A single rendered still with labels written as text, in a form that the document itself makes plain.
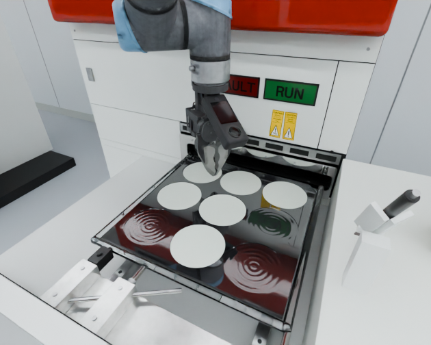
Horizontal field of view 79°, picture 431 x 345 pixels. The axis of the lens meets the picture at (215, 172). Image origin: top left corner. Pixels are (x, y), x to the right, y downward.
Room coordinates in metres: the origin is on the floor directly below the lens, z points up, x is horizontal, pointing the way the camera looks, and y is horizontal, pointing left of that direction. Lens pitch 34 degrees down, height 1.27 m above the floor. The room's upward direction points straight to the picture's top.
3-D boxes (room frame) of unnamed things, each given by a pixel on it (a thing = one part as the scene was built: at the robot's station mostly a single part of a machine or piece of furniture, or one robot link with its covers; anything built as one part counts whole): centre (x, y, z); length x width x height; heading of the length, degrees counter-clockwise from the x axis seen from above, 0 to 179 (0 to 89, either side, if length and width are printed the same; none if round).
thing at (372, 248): (0.22, -0.19, 1.03); 0.06 x 0.04 x 0.13; 154
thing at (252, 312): (0.26, 0.06, 0.90); 0.38 x 0.01 x 0.01; 64
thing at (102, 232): (0.50, 0.15, 0.90); 0.37 x 0.01 x 0.01; 154
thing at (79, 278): (0.24, 0.23, 0.89); 0.08 x 0.03 x 0.03; 154
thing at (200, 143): (0.50, 0.02, 1.02); 0.05 x 0.02 x 0.09; 119
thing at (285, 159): (0.62, -0.09, 0.89); 0.44 x 0.02 x 0.10; 64
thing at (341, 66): (0.71, 0.06, 1.02); 0.81 x 0.03 x 0.40; 64
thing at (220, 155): (0.53, 0.00, 0.97); 0.06 x 0.03 x 0.09; 29
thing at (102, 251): (0.30, 0.20, 0.90); 0.04 x 0.02 x 0.03; 154
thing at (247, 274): (0.42, -0.01, 0.90); 0.34 x 0.34 x 0.01; 64
